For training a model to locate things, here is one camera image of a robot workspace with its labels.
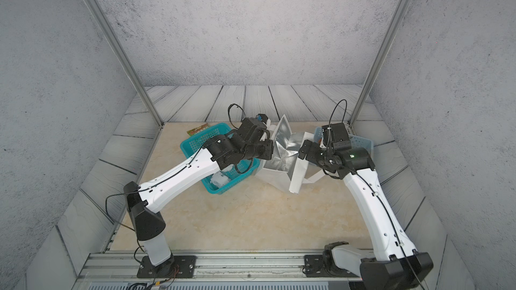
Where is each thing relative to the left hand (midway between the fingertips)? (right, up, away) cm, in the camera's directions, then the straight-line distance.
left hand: (278, 148), depth 73 cm
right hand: (+11, -2, 0) cm, 11 cm away
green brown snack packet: (-43, +9, +42) cm, 61 cm away
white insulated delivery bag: (+5, -10, +24) cm, 27 cm away
